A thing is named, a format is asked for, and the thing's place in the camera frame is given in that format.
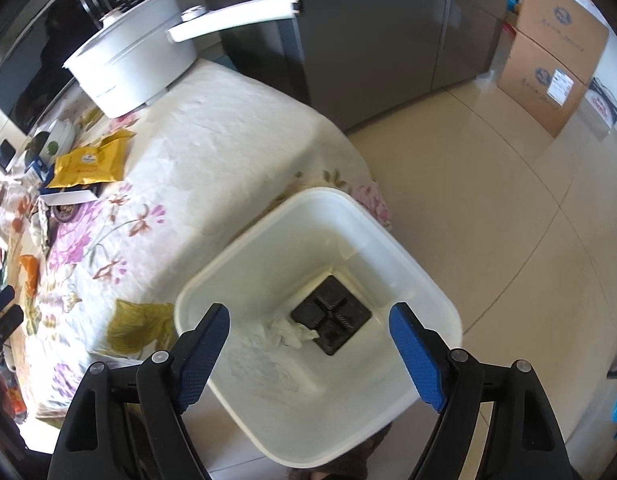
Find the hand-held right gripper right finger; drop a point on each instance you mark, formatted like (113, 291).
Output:
(418, 355)

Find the crumpled white tissue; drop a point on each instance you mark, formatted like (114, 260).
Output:
(288, 332)

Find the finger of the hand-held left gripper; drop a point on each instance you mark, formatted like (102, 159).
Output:
(1, 302)
(6, 327)

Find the black plastic tray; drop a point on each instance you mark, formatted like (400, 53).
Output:
(333, 310)

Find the grey refrigerator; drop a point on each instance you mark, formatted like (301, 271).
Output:
(378, 35)

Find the black microwave oven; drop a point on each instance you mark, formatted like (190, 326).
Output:
(33, 60)

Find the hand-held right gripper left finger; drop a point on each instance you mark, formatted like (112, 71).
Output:
(203, 355)

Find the orange wrapper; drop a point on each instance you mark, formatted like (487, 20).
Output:
(31, 272)

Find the floral tablecloth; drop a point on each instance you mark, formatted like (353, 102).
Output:
(213, 150)

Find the yellow snack packet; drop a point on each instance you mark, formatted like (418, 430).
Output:
(88, 162)

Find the white plastic bin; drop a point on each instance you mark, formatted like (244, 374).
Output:
(313, 240)

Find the white electric pot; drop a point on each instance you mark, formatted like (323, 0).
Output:
(133, 75)

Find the cardboard box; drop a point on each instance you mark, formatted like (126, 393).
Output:
(558, 15)
(533, 90)

